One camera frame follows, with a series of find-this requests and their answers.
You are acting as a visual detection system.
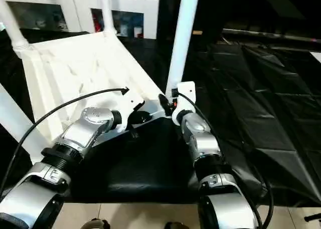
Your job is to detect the white plastic table top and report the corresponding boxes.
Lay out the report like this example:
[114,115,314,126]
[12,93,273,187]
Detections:
[14,31,168,166]

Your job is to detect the black work surface mat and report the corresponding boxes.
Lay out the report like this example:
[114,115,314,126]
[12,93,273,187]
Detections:
[0,26,321,207]

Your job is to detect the black backdrop cloth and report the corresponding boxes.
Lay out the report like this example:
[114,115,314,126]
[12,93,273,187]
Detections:
[156,0,321,33]

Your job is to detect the short black bar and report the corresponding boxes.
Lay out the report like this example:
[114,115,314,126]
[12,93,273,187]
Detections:
[303,212,321,221]

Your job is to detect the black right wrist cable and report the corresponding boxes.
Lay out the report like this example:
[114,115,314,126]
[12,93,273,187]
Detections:
[175,89,274,229]

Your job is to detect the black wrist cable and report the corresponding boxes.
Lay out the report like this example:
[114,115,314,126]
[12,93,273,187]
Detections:
[0,86,130,197]
[175,89,274,229]

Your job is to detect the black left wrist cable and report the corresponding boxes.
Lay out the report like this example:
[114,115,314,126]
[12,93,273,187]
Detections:
[0,86,130,197]

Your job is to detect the brown round robot part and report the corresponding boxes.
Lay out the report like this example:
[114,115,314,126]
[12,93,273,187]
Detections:
[164,221,191,229]
[82,218,111,229]

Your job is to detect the long dark metal rod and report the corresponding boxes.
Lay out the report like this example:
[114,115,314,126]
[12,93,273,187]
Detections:
[222,28,321,44]

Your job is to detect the red bottle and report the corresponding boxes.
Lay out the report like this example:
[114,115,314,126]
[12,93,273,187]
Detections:
[93,12,101,32]

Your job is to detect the white plastic table leg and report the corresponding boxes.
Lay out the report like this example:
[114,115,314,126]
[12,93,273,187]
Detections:
[165,0,202,97]
[0,0,31,51]
[99,0,118,36]
[0,83,55,165]

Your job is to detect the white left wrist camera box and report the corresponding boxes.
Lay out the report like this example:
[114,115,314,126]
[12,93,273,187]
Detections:
[116,88,151,134]

